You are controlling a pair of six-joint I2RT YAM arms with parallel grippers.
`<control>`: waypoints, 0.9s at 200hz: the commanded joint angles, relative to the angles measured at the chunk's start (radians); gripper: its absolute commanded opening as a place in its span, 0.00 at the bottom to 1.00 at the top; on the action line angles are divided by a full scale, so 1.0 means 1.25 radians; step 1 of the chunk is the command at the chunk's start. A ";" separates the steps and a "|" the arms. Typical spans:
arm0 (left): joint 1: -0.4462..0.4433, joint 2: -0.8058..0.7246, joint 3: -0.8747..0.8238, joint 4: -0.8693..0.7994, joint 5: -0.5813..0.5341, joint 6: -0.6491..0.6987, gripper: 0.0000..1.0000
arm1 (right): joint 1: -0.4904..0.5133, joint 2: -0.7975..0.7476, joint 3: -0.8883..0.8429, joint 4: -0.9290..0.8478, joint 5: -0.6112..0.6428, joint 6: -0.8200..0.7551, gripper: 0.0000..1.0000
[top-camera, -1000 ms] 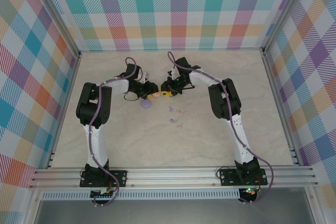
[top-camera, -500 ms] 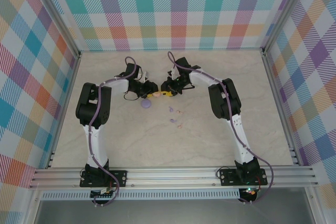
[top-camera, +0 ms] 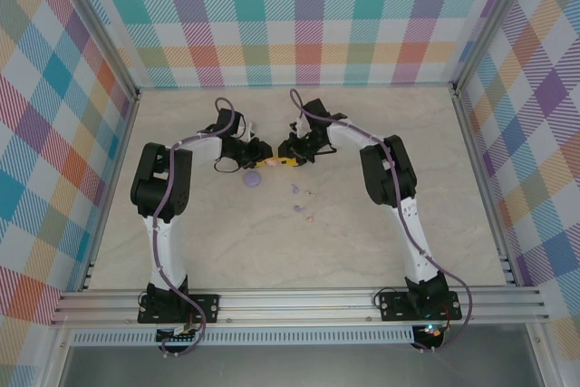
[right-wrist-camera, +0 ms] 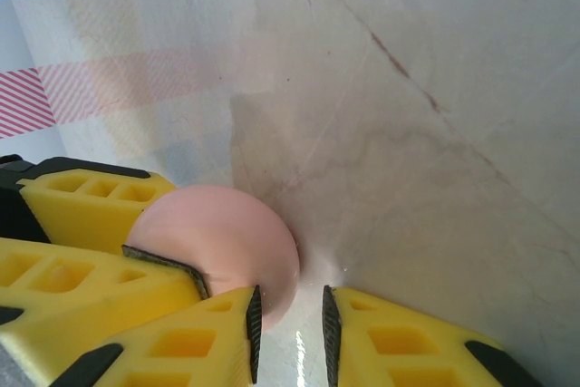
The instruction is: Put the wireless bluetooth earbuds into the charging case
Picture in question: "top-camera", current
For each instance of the pink earbud charging case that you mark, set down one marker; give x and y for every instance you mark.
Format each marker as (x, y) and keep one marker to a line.
(272, 161)

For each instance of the purple earbud charging case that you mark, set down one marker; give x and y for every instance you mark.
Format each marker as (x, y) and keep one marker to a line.
(252, 179)

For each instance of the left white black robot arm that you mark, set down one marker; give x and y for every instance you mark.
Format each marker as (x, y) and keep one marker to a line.
(172, 251)

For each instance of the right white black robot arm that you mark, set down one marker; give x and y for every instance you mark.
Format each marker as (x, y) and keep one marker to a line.
(376, 174)

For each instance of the thin aluminium back rail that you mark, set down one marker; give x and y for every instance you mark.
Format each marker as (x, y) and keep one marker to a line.
(294, 86)

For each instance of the aluminium side rail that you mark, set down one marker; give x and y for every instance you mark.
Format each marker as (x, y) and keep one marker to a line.
(111, 192)
(485, 192)

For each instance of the aluminium mounting rail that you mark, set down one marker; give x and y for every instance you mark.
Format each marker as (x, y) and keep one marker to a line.
(294, 303)

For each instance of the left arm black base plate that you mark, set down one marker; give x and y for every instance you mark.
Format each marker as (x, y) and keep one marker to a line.
(208, 307)

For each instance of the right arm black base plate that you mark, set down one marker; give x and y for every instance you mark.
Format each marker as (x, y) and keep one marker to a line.
(394, 307)

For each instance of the short aluminium frame post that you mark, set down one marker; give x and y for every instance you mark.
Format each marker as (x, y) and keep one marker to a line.
(54, 373)
(548, 373)

